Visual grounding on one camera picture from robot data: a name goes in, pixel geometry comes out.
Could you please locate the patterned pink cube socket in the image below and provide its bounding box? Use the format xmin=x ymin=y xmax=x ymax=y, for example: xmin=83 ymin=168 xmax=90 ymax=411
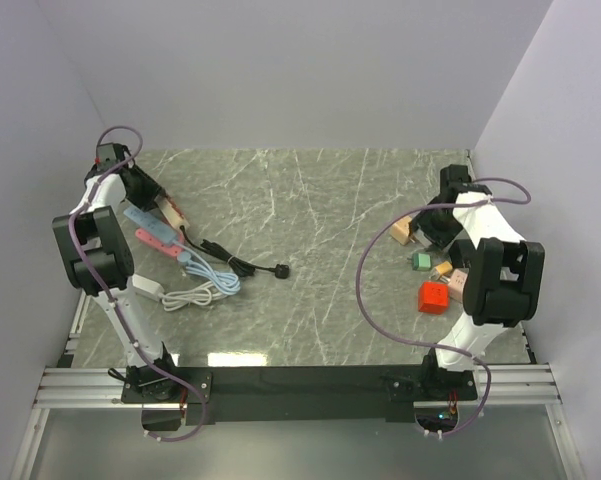
xmin=447 ymin=269 xmax=468 ymax=303

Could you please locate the yellow plug adapter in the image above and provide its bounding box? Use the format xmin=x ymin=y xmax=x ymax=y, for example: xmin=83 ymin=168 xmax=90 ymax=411
xmin=431 ymin=261 xmax=454 ymax=282

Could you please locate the pink triangular socket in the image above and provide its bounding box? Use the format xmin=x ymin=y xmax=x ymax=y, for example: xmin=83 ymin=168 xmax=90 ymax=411
xmin=135 ymin=228 xmax=183 ymax=259

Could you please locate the light blue power strip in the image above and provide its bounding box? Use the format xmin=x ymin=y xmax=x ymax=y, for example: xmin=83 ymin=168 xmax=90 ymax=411
xmin=123 ymin=205 xmax=179 ymax=245

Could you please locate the red cube socket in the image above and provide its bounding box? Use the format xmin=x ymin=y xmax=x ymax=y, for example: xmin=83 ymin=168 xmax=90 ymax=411
xmin=418 ymin=281 xmax=450 ymax=315

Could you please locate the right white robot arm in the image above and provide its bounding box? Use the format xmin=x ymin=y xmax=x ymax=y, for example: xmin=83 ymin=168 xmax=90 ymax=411
xmin=411 ymin=164 xmax=545 ymax=399

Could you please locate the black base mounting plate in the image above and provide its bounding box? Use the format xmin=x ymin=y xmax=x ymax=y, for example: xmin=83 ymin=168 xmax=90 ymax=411
xmin=121 ymin=365 xmax=478 ymax=425

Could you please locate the light blue power cord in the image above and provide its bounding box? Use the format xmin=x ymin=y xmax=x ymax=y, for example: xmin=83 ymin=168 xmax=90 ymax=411
xmin=177 ymin=247 xmax=242 ymax=297

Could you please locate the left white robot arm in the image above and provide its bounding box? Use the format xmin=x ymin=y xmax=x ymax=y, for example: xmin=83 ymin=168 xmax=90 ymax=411
xmin=52 ymin=143 xmax=180 ymax=402

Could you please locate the white coiled cable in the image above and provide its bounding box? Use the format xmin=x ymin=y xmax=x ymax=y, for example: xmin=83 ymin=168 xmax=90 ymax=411
xmin=160 ymin=280 xmax=226 ymax=313

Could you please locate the black power cord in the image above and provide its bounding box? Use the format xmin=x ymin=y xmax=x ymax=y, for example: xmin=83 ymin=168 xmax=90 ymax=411
xmin=179 ymin=225 xmax=291 ymax=279

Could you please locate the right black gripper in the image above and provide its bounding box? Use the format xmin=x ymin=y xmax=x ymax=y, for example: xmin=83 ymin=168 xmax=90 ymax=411
xmin=409 ymin=197 xmax=465 ymax=254

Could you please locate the beige cube socket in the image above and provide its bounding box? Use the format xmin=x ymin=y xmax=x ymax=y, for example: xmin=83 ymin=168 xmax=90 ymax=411
xmin=389 ymin=216 xmax=418 ymax=246

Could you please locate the aluminium front rail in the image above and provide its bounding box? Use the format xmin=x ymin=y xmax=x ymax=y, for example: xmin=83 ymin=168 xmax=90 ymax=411
xmin=33 ymin=364 xmax=562 ymax=410

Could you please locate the beige wooden power strip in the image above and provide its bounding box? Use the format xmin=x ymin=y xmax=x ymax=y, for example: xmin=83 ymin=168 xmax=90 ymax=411
xmin=156 ymin=196 xmax=190 ymax=230

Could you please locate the left aluminium side rail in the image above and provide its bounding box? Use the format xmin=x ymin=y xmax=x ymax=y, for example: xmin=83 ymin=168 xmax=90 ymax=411
xmin=63 ymin=293 xmax=89 ymax=355

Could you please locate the green plug adapter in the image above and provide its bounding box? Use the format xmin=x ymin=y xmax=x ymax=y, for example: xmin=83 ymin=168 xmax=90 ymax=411
xmin=410 ymin=252 xmax=432 ymax=271

